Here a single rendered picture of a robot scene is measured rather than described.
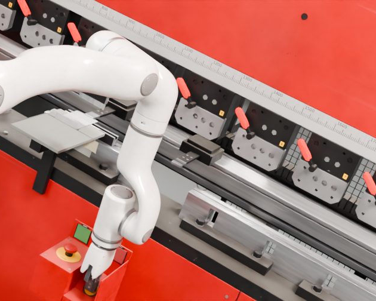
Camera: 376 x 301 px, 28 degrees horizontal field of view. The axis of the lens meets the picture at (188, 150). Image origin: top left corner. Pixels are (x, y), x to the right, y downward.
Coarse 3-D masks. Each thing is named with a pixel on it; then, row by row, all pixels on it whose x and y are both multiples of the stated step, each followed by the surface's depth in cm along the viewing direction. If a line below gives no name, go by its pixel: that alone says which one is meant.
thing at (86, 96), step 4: (80, 92) 243; (84, 92) 241; (80, 96) 243; (84, 96) 243; (88, 96) 242; (92, 96) 240; (96, 96) 240; (100, 96) 239; (88, 100) 242; (92, 100) 242; (96, 100) 241; (100, 100) 239; (104, 100) 239; (108, 100) 240; (96, 104) 241; (100, 104) 241; (104, 104) 239
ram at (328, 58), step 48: (96, 0) 229; (144, 0) 222; (192, 0) 215; (240, 0) 209; (288, 0) 204; (336, 0) 198; (192, 48) 219; (240, 48) 212; (288, 48) 206; (336, 48) 201; (336, 96) 204
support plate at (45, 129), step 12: (24, 120) 228; (36, 120) 231; (48, 120) 234; (24, 132) 221; (36, 132) 223; (48, 132) 226; (60, 132) 229; (72, 132) 232; (84, 132) 236; (96, 132) 239; (48, 144) 219; (60, 144) 222; (72, 144) 225
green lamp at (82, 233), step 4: (80, 228) 218; (84, 228) 217; (76, 232) 219; (80, 232) 218; (84, 232) 218; (88, 232) 217; (76, 236) 219; (80, 236) 219; (84, 236) 218; (88, 236) 217; (84, 240) 218
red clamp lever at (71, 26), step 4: (68, 24) 230; (72, 24) 230; (72, 28) 230; (72, 32) 230; (76, 32) 230; (72, 36) 231; (76, 36) 230; (80, 36) 231; (76, 40) 230; (80, 40) 231; (80, 44) 230
